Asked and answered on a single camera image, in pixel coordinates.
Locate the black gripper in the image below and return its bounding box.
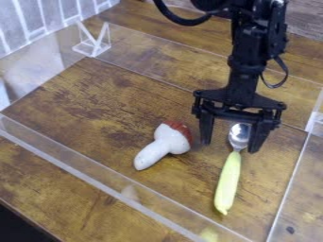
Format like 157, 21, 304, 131
192, 71, 287, 153

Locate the clear acrylic right wall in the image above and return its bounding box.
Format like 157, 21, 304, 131
265, 89, 323, 242

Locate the clear acrylic triangle bracket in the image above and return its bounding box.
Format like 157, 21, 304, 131
72, 22, 110, 58

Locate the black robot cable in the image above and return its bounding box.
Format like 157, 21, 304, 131
150, 0, 237, 27

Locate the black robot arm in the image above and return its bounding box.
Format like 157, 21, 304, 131
192, 0, 288, 153

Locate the clear acrylic left wall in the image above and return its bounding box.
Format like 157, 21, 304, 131
0, 26, 84, 111

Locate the clear acrylic front wall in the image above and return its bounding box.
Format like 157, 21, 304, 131
0, 113, 252, 242

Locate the clear acrylic wall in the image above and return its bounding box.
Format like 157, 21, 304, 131
0, 26, 84, 111
0, 113, 252, 242
265, 89, 323, 242

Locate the white red toy mushroom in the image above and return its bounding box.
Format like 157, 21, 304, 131
133, 120, 193, 170

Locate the green handled metal spoon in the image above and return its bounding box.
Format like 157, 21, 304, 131
215, 123, 251, 215

